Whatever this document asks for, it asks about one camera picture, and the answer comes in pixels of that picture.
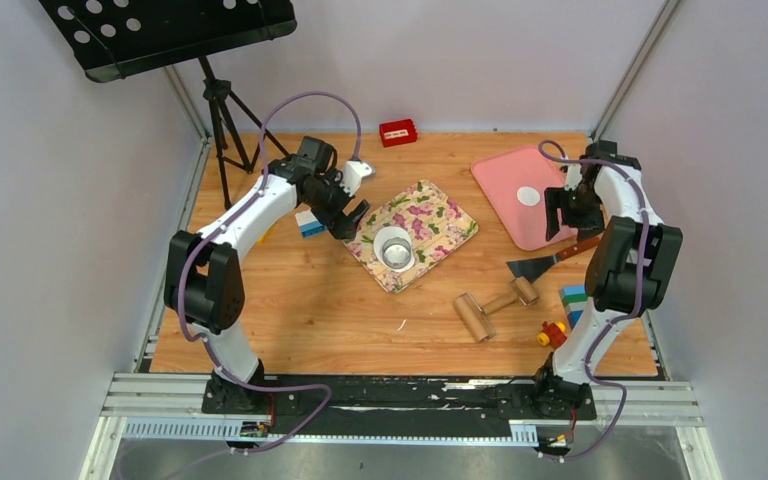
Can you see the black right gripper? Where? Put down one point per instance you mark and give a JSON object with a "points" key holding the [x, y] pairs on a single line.
{"points": [[554, 197]]}

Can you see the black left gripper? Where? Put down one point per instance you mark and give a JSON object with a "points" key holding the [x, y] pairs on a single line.
{"points": [[343, 227]]}

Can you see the white dough ball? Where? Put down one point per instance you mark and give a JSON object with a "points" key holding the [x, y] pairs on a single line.
{"points": [[388, 232]]}

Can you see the pink tray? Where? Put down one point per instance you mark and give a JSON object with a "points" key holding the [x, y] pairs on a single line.
{"points": [[501, 175]]}

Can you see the floral yellow tray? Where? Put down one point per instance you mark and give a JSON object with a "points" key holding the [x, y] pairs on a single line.
{"points": [[437, 226]]}

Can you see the metal scraper wooden handle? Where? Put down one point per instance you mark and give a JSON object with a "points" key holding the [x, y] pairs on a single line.
{"points": [[532, 269]]}

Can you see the wooden rolling pin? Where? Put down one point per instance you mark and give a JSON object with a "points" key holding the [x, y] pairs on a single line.
{"points": [[476, 316]]}

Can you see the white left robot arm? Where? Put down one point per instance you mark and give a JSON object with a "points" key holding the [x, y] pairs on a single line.
{"points": [[203, 278]]}

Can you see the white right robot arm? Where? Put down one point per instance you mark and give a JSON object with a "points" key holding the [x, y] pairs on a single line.
{"points": [[629, 271]]}

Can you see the flat white dough wrapper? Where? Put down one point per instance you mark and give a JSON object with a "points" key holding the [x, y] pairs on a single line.
{"points": [[528, 196]]}

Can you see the white and blue toy block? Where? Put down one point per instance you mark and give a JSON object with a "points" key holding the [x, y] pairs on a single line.
{"points": [[308, 224]]}

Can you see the yellow triangular toy block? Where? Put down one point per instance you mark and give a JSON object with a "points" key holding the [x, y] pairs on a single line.
{"points": [[263, 238]]}

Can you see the blue green stacked blocks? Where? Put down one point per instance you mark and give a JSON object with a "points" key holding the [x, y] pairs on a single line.
{"points": [[574, 300]]}

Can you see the red yellow toy block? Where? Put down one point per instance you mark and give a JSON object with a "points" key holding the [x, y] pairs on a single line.
{"points": [[552, 334]]}

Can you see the black music stand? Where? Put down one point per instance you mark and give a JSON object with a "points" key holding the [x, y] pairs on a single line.
{"points": [[113, 40]]}

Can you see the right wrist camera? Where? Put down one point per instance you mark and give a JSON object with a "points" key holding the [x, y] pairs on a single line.
{"points": [[573, 176]]}

